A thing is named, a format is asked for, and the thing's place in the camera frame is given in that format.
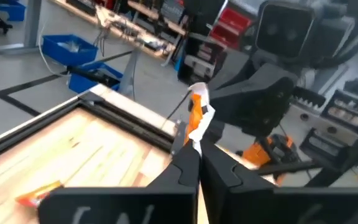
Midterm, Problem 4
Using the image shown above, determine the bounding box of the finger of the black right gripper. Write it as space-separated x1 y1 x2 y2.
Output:
209 63 298 138

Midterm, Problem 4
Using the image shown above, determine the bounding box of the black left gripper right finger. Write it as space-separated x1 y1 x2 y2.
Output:
200 138 358 224

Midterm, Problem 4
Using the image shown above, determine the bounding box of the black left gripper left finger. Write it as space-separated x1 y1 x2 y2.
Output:
37 140 202 224

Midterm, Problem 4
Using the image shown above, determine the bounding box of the white orange tea packet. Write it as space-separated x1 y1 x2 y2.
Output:
183 82 216 156

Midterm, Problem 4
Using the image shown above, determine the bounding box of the yellow green tea packet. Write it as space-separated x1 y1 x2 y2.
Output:
14 180 64 208

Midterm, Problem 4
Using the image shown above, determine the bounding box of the black tool cabinet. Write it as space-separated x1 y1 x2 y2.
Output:
177 32 228 85

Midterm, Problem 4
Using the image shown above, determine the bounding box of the red toolbox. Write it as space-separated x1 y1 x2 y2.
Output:
208 7 254 50

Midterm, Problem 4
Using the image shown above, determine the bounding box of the black parts tray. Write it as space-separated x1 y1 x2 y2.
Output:
300 127 354 156
320 90 358 128

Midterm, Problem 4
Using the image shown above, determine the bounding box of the grey workbench leg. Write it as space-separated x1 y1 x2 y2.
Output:
118 46 142 98

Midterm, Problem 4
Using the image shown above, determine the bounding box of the black bar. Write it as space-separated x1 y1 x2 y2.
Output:
67 64 121 90

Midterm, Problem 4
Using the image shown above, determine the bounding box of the cluttered wooden workbench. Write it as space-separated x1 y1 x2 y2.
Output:
50 0 188 63

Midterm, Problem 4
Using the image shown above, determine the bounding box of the blue bin with clear plastic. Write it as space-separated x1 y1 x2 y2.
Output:
41 34 99 67

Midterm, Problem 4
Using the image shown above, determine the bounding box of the grey desk leg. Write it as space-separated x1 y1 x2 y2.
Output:
0 0 43 56

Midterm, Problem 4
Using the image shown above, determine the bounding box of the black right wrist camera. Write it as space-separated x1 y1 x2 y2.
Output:
255 0 316 60

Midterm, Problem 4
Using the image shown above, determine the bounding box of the white floor cable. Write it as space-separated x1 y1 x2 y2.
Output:
37 18 71 77

